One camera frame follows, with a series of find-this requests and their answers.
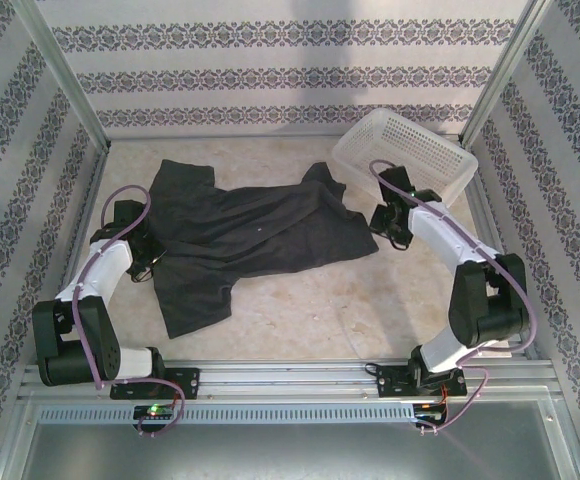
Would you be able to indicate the aluminium table side rail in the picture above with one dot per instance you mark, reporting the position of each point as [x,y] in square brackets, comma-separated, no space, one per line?
[490,235]
[87,220]

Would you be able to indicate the white perforated plastic basket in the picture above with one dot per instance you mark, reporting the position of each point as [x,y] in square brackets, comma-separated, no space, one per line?
[410,145]

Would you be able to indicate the left control board green light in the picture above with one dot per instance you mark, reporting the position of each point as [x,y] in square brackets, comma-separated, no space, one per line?
[154,411]

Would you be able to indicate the grey metal sheet panel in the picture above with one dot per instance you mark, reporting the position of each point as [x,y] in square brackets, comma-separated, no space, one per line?
[290,450]

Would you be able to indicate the aluminium frame post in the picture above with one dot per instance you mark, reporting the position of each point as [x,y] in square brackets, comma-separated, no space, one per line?
[507,65]
[55,65]

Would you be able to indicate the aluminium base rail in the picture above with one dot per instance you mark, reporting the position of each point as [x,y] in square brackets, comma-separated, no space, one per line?
[290,380]

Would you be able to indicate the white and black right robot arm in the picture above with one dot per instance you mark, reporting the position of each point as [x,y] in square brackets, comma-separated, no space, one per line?
[440,230]

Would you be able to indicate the dark grey t-shirt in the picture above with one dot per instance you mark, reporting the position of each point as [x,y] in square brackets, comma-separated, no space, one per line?
[250,225]

